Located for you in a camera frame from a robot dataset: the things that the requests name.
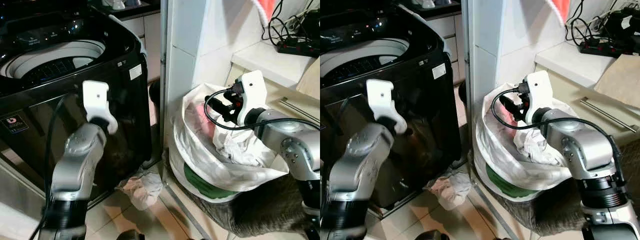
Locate black top-load washing machine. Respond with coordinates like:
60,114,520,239
320,0,464,211
0,0,154,203

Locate pink garment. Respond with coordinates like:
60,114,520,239
499,102,522,133
199,102,222,147

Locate white crumpled garment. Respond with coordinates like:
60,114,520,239
212,124,275,169
517,126,567,167

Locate white laundry bag liner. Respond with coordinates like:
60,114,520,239
167,82,292,204
472,82,574,202

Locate beige cabinet with white counter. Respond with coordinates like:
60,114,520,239
534,40,640,147
225,40,321,138

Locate green laundry basket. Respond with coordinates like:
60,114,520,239
484,162,532,199
182,162,242,201

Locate white drawer cabinet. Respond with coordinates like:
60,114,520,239
120,12,162,84
427,15,464,84

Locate brown cloth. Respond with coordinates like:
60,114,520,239
593,52,640,109
296,59,321,99

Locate pale crumpled floor cloth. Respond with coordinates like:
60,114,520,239
426,167,472,211
119,169,164,211

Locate black power strip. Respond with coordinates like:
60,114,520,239
579,42,627,57
277,40,320,57

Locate grey fluffy rug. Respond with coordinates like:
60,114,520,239
492,175,597,237
179,174,312,239

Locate red and white towel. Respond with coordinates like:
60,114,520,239
252,0,279,24
545,0,571,24

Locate black charger device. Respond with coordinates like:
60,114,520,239
597,9,640,51
294,10,321,47

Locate dark robot foot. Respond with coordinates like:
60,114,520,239
414,229,449,240
117,229,146,240

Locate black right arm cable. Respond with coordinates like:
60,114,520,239
203,88,321,132
490,87,627,187

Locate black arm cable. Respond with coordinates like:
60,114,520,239
203,88,321,132
29,92,82,240
490,87,627,187

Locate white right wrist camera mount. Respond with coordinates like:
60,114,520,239
522,70,555,125
235,70,269,127

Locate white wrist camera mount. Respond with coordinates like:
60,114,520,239
235,70,269,127
82,80,120,135
522,70,555,125
366,79,409,135

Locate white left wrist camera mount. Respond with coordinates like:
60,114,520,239
366,79,409,135
82,80,120,135

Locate silver cabinet bar handle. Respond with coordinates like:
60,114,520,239
279,97,321,124
579,97,632,133

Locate black tangled power cables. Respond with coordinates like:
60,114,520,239
261,0,321,50
564,0,627,49

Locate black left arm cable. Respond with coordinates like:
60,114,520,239
29,92,82,240

